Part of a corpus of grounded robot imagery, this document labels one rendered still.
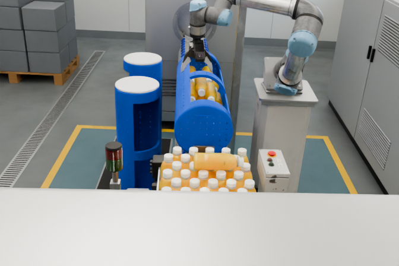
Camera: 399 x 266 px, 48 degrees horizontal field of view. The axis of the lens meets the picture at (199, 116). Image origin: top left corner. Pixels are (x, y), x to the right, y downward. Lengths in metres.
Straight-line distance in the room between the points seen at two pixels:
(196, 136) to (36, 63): 3.81
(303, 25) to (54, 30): 3.97
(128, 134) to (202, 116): 0.86
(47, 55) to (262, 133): 3.63
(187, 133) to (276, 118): 0.59
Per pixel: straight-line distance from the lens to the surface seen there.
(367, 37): 4.39
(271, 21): 7.39
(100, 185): 3.44
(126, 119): 2.81
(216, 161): 1.79
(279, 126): 2.52
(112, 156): 1.67
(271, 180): 1.87
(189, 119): 2.11
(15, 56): 5.79
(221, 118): 2.11
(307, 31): 1.92
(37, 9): 5.52
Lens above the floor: 2.08
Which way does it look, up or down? 26 degrees down
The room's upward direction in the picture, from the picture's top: 3 degrees clockwise
